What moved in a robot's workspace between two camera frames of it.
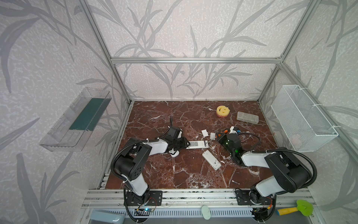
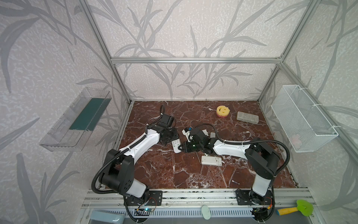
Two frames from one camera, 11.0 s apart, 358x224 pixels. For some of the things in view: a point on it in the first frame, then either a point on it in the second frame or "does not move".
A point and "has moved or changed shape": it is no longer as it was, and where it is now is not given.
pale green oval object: [206, 212] does not move
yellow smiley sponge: [223, 111] does not move
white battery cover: [204, 133] does not move
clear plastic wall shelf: [71, 131] does not move
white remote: [211, 160] has moved or changed shape
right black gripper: [223, 139] → [189, 145]
